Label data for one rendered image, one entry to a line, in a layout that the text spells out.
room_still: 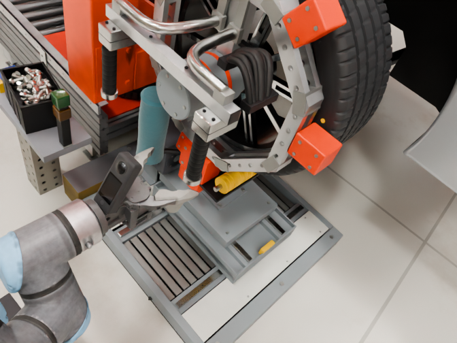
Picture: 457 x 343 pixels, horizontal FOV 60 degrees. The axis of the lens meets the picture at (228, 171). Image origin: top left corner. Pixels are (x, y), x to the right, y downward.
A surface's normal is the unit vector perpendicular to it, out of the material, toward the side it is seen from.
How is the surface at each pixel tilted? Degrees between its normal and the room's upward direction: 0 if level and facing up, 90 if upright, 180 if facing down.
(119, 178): 59
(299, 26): 90
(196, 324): 0
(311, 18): 90
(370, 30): 46
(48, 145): 0
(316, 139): 0
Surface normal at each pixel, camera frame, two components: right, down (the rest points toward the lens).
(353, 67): 0.69, 0.19
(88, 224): 0.59, -0.11
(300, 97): -0.70, 0.42
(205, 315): 0.22, -0.63
